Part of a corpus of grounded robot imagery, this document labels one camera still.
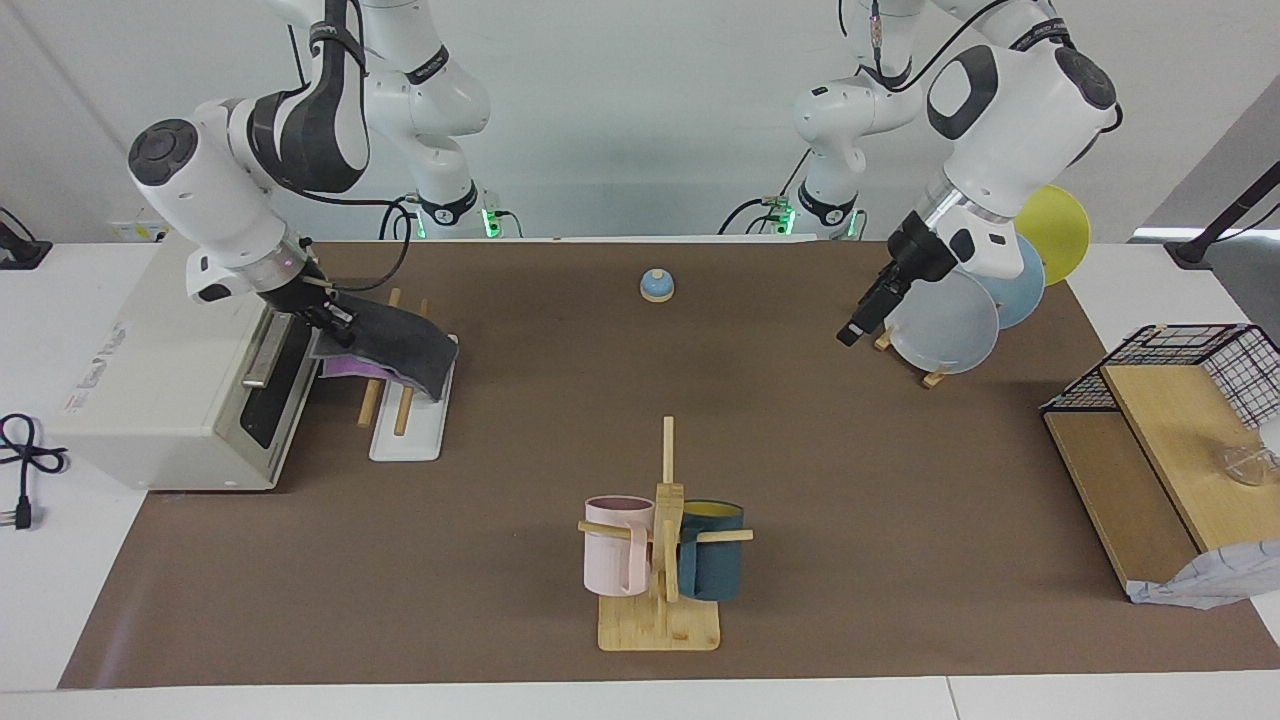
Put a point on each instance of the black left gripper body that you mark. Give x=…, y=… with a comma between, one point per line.
x=920, y=250

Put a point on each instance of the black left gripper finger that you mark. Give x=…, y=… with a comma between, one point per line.
x=892, y=295
x=860, y=318

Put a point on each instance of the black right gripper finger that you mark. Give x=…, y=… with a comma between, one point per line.
x=340, y=315
x=316, y=330

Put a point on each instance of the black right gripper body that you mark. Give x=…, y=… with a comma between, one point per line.
x=298, y=298

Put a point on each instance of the purple and grey towel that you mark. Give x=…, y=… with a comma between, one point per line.
x=400, y=345

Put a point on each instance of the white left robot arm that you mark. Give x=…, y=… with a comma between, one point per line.
x=1010, y=110

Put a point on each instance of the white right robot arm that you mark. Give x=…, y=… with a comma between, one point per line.
x=200, y=190

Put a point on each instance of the wooden plate rack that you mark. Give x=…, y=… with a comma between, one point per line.
x=935, y=379

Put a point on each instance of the white towel rack wooden rods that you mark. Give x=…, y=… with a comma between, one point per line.
x=410, y=440

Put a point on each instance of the translucent white plate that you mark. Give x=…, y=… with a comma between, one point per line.
x=950, y=330

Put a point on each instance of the light blue plate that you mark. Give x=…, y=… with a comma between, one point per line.
x=1025, y=295

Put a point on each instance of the yellow plate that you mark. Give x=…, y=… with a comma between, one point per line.
x=1060, y=225

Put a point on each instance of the white power strip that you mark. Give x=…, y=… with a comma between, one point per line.
x=140, y=232

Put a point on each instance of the beige toaster oven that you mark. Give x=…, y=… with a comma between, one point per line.
x=150, y=400

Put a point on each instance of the blue service bell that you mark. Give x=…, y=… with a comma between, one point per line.
x=656, y=288

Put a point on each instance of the black desk clamp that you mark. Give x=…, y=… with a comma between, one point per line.
x=20, y=255

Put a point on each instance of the dark teal mug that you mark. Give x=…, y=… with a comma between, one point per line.
x=715, y=570

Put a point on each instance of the brown table mat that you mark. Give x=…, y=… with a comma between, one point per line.
x=500, y=560

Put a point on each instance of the pink mug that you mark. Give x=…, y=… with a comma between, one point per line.
x=605, y=560

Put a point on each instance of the wooden mug tree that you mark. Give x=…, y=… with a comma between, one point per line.
x=660, y=630

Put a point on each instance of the clear glass cup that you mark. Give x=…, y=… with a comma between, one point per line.
x=1245, y=467

